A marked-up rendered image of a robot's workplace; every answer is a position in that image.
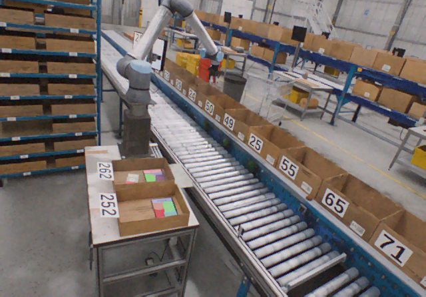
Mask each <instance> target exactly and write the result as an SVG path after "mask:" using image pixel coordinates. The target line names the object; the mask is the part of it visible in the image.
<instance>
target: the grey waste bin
mask: <svg viewBox="0 0 426 297"><path fill-rule="evenodd" d="M246 82H247V79H245V78H243V77H239V76H236V75H224V83H223V89H222V92H223V93H224V94H226V95H228V96H229V97H232V98H233V99H235V100H236V101H237V102H238V103H240V101H241V98H242V94H243V92H244V88H245V86H246Z"/></svg>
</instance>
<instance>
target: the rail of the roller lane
mask: <svg viewBox="0 0 426 297"><path fill-rule="evenodd" d="M101 68H102V69H103V71H104V72H105V74H106V76H107V77H108V78H109V79H110V78H111V79H112V80H110V81H111V83H112V84H113V85H114V86H115V88H116V89H117V91H118V92H119V93H120V95H126V92H125V91H124V89H123V88H122V87H121V86H120V84H119V83H118V82H117V80H116V79H115V78H114V77H113V75H112V74H111V73H110V71H109V70H108V68H107V67H106V65H105V64H104V63H103V62H102V61H101ZM150 137H151V138H152V140H153V141H154V142H155V143H157V145H158V147H159V148H160V150H161V151H162V153H163V155H164V156H165V157H166V159H167V160H168V161H169V163H170V164H180V165H181V167H182V168H183V169H184V170H185V172H186V174H187V175H188V178H189V179H190V182H191V183H192V185H193V187H188V189H189V190H190V192H191V193H192V194H193V195H194V197H195V199H196V200H197V201H198V202H199V204H200V205H201V207H202V208H203V209H204V211H205V212H206V213H207V215H208V216H209V217H210V219H211V220H212V222H213V223H214V224H215V226H216V227H217V229H218V230H219V231H220V233H221V234H222V236H223V237H224V238H225V239H226V241H227V242H228V244H229V245H230V246H231V248H232V249H233V251H234V252H235V253H236V255H237V256H238V258H239V259H240V260H241V261H242V262H243V263H244V264H245V265H246V267H247V268H248V270H249V271H250V272H251V274H252V275H253V277H254V278H255V279H256V281H257V282H258V284H259V285H260V286H261V287H262V288H263V291H264V292H265V293H266V295H267V296H268V297H287V296H286V294H285V293H284V291H283V290H282V289H281V287H280V286H279V284H278V283H277V282H276V281H275V280H274V279H273V278H272V276H271V275H270V273H269V272H268V271H267V270H266V269H265V268H264V266H263V265H262V263H261V262H260V261H259V260H258V259H257V257H255V256H254V254H253V253H252V251H251V250H250V249H249V248H248V247H247V245H246V244H245V242H244V241H243V240H242V239H241V238H240V239H239V240H238V239H237V236H238V233H237V232H236V231H234V229H233V228H232V227H231V226H230V224H229V223H228V222H227V220H226V219H225V218H224V217H223V216H222V214H221V213H220V211H219V210H218V209H217V207H216V206H215V204H214V203H213V202H212V201H211V200H210V198H209V197H208V195H206V194H205V193H204V191H203V190H202V189H201V188H200V186H199V185H198V184H197V182H196V181H195V180H194V179H193V177H192V175H191V174H190V173H189V172H188V171H187V169H186V168H185V167H184V165H182V163H181V162H180V161H179V160H178V159H177V158H176V156H175V155H174V153H173V152H172V150H171V149H170V148H169V146H168V145H167V144H166V143H165V141H164V140H163V139H162V137H161V136H160V135H159V134H158V133H157V131H156V130H154V128H153V127H152V125H151V124H150Z"/></svg>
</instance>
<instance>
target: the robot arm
mask: <svg viewBox="0 0 426 297"><path fill-rule="evenodd" d="M175 12H177V13H178V14H180V16H181V17H182V18H185V19H186V21H187V22H188V24H189V25H190V27H191V28H192V30H193V31H194V33H195V34H196V36H197V37H198V39H199V40H200V42H201V43H202V45H203V46H204V47H205V49H204V48H203V49H201V50H200V57H201V58H202V59H211V64H212V66H211V67H209V68H208V71H210V74H209V81H210V84H212V83H213V77H214V78H215V84H216V83H217V82H218V81H219V80H218V77H220V75H219V74H220V71H219V70H218V67H219V64H220V61H221V60H222V59H223V53H222V52H221V47H219V46H215V44H214V42H213V41H212V39H211V38H210V36H209V34H208V33H207V31H206V30H205V28H204V26H203V25H202V24H201V22H200V21H199V20H198V18H197V16H196V15H195V13H194V8H193V7H192V6H191V4H190V3H189V2H188V1H187V0H161V6H160V8H159V10H158V11H157V12H156V14H155V16H154V17H153V19H152V21H151V22H150V24H149V25H148V26H147V28H146V29H145V30H144V32H143V34H142V35H141V37H140V39H139V40H138V42H137V43H136V45H135V46H134V48H133V50H132V51H131V52H130V53H127V54H126V55H125V57H122V58H120V59H119V60H118V62H117V63H116V71H117V73H118V74H119V75H120V76H122V77H124V78H126V79H128V80H129V82H128V90H127V92H126V95H125V99H126V100H128V101H131V102H135V103H149V102H151V100H152V97H151V94H150V80H151V72H152V65H151V64H150V63H148V62H146V61H144V59H145V58H146V56H147V55H148V53H149V51H150V50H151V48H152V46H153V45H154V43H155V42H156V40H157V39H158V37H159V35H160V34H161V33H162V32H163V30H164V28H165V27H166V25H167V24H168V22H169V20H170V19H171V17H172V16H173V14H174V13H175Z"/></svg>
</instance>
